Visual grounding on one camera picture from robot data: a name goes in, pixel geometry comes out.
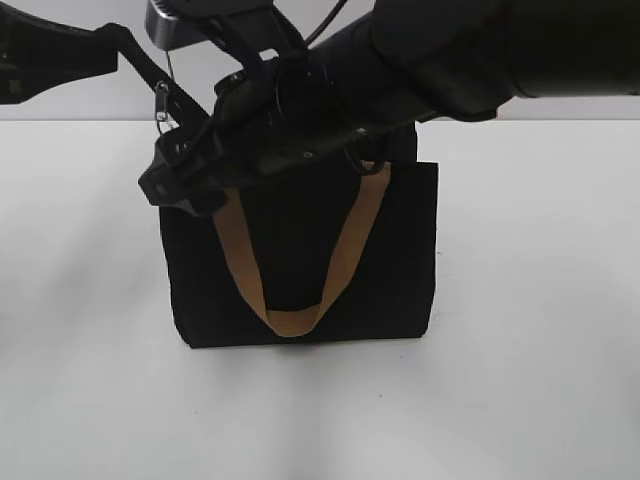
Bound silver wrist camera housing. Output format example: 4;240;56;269
145;0;205;52

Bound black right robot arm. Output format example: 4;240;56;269
139;1;639;215

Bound black bag with tan handles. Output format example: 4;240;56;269
159;125;438;349

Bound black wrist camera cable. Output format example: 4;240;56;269
299;0;351;51

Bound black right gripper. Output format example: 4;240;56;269
138;54;400;216

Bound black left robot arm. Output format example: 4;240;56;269
1;3;209;129

